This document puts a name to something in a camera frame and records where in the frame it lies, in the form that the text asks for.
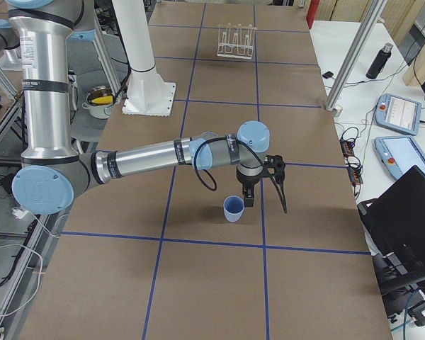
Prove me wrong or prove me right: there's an upper blue teach pendant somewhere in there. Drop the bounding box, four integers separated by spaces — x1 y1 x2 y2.
375 93 422 136

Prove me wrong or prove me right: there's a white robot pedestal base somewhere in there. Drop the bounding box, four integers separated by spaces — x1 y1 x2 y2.
113 0 176 116

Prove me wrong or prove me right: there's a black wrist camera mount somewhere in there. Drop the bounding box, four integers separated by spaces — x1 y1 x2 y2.
265 155 285 186

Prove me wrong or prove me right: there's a white wire cup rack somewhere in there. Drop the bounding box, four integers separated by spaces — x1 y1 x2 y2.
216 23 257 60

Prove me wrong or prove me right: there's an orange black power strip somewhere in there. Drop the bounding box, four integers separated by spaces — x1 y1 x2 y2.
340 139 363 186

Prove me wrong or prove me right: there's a blue teach pendant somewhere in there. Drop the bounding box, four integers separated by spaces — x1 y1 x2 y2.
375 93 422 136
374 136 425 179

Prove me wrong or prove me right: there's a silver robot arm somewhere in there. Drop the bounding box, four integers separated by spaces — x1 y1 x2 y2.
0 19 21 65
8 1 276 215

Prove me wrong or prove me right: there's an aluminium frame post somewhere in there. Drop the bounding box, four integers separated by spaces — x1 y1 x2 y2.
324 0 387 118

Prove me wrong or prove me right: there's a black water bottle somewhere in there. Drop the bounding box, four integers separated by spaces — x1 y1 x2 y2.
365 42 394 80

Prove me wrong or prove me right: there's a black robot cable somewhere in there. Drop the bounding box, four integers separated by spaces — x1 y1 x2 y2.
193 136 289 215

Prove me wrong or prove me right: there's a small black device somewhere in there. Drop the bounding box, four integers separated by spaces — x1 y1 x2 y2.
322 71 334 79

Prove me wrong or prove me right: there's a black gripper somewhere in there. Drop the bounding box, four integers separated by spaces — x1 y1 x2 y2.
236 165 263 208

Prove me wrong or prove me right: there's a black laptop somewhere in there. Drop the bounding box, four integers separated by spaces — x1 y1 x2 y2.
358 166 425 295

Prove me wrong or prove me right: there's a steel pot with banana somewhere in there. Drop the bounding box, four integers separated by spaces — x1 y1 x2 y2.
81 86 113 120

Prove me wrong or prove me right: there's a lower blue teach pendant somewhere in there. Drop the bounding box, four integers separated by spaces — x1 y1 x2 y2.
374 136 425 179

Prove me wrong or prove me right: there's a light blue plastic cup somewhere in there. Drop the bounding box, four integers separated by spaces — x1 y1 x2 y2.
223 195 245 222

